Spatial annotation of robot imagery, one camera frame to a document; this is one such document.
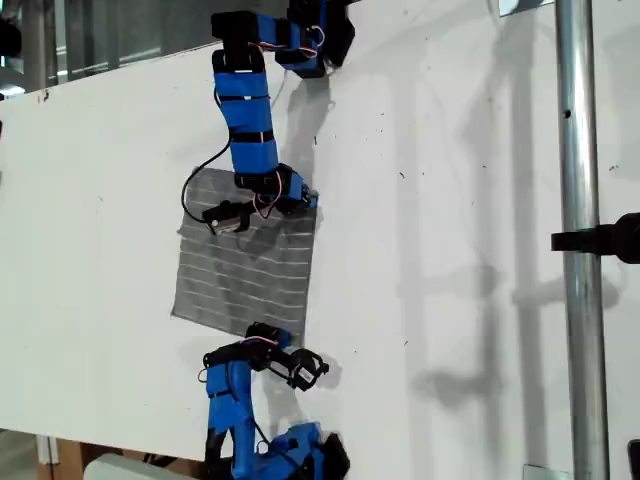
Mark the black clamp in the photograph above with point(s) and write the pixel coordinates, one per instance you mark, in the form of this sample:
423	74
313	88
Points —
600	237

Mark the steel post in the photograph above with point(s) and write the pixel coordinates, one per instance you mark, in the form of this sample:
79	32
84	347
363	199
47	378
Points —
580	150

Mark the brown wooden board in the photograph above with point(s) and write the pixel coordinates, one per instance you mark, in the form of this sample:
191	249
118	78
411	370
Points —
67	460

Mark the white plastic box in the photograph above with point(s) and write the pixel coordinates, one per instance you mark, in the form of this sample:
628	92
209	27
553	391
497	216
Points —
125	470

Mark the black round object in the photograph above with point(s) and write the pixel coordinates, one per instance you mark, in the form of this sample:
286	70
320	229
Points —
9	37

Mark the dark object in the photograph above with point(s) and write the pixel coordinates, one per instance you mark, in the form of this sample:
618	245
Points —
635	460

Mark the grey striped towel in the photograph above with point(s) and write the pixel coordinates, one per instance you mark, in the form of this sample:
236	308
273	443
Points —
240	280

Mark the black camera box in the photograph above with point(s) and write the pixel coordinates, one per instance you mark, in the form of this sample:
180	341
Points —
222	225
305	372

